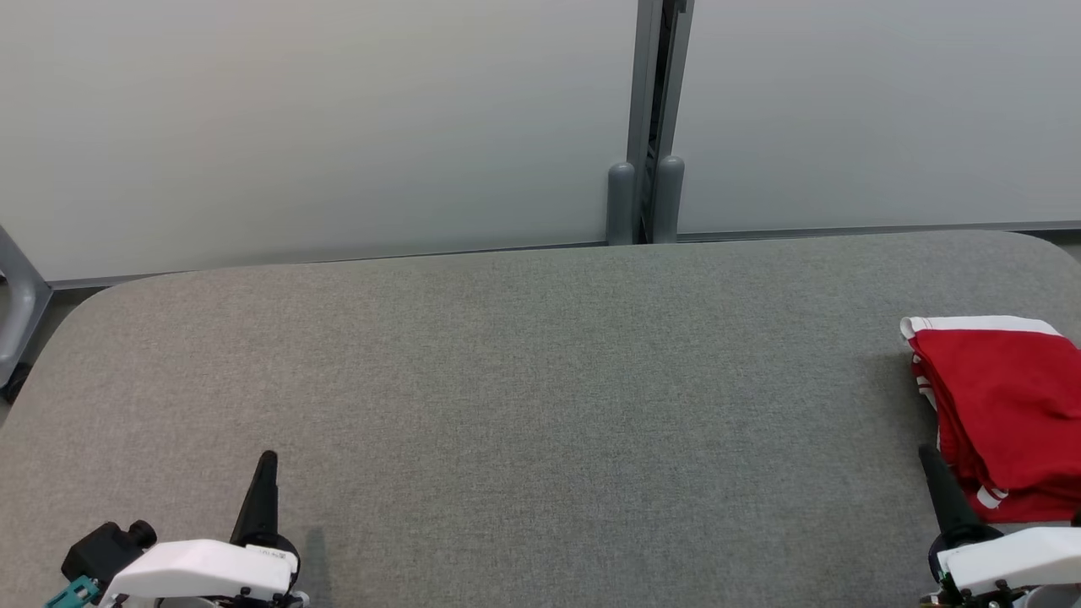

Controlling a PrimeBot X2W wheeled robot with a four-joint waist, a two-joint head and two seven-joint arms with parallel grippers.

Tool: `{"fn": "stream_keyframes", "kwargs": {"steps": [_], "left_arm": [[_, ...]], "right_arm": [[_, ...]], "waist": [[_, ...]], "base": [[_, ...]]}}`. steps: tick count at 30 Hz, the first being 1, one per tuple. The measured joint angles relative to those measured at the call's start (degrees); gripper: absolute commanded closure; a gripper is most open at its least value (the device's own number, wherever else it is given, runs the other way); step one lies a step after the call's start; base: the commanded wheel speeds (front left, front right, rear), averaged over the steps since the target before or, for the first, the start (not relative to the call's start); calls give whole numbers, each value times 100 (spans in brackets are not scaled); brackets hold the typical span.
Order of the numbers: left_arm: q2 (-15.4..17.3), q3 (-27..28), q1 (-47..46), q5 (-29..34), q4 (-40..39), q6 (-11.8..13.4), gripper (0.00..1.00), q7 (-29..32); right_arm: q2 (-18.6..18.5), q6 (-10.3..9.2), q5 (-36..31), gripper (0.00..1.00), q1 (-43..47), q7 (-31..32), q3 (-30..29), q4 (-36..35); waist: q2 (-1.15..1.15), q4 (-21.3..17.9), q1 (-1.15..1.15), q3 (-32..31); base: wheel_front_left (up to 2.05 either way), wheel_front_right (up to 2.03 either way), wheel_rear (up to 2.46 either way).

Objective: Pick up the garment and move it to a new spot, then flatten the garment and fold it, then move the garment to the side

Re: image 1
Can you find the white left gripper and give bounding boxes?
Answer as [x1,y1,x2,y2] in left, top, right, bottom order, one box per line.
[100,450,310,608]

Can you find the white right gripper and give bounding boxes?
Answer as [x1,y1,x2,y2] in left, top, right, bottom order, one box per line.
[918,445,1081,607]

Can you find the red Bulls 23 jersey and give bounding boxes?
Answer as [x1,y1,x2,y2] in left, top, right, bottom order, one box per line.
[912,363,1081,524]

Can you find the red shorts with white stripes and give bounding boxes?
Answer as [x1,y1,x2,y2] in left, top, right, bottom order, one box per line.
[899,315,1081,499]

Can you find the black caster wheel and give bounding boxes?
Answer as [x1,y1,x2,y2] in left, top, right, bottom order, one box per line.
[0,363,33,404]

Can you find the teal left camera connector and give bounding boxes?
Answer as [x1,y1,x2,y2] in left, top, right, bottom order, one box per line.
[44,576,100,608]

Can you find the grey partition bottom rail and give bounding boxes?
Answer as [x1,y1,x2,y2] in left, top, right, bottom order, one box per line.
[676,221,1081,242]
[46,241,609,292]

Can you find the grey partition end post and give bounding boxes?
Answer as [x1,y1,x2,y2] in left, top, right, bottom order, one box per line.
[0,224,53,391]

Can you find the grey partition post with rounded foot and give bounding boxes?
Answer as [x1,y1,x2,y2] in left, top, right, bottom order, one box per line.
[606,0,665,247]
[653,0,697,245]

